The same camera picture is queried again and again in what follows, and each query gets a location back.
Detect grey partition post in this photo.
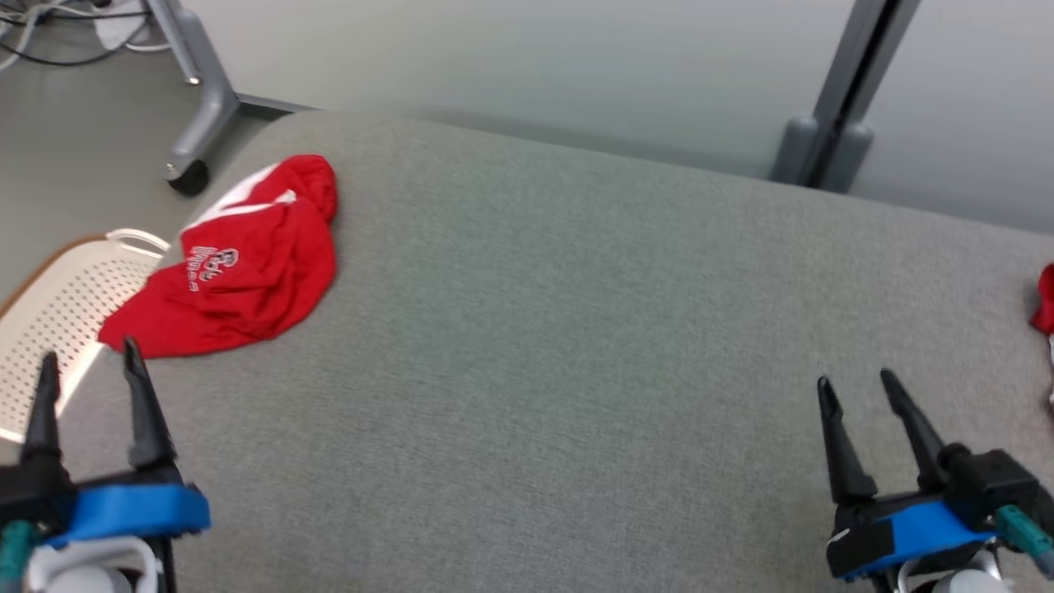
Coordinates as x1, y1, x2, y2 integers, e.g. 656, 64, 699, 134
770, 0, 923, 194

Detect red jersey with number 23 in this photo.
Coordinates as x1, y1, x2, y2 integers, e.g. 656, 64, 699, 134
1029, 262, 1054, 411

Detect blue banded left gripper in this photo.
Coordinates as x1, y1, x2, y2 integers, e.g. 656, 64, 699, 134
21, 336, 212, 549

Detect red shorts with white stripe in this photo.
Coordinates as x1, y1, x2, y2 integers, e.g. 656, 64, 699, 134
97, 154, 340, 359

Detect blue banded right gripper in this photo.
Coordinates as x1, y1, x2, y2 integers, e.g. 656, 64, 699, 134
817, 368, 1001, 581

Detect teal left cable connector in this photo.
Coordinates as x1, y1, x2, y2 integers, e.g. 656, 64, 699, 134
0, 519, 38, 593

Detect black cable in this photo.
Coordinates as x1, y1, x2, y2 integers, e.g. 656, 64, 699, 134
0, 0, 153, 68

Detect teal cable connector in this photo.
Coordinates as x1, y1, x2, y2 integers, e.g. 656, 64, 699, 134
995, 505, 1054, 573
0, 519, 38, 593

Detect white perforated laundry basket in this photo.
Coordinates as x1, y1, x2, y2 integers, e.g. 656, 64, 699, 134
0, 229, 172, 446

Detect teal right cable connector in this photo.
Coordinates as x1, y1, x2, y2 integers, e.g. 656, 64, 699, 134
995, 505, 1054, 573

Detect white power strip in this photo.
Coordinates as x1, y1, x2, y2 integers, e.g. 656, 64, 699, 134
93, 10, 170, 52

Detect white cable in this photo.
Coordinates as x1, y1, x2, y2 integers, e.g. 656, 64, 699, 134
0, 0, 63, 71

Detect grey stand leg with caster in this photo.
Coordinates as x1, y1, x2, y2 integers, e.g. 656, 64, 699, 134
144, 0, 318, 197

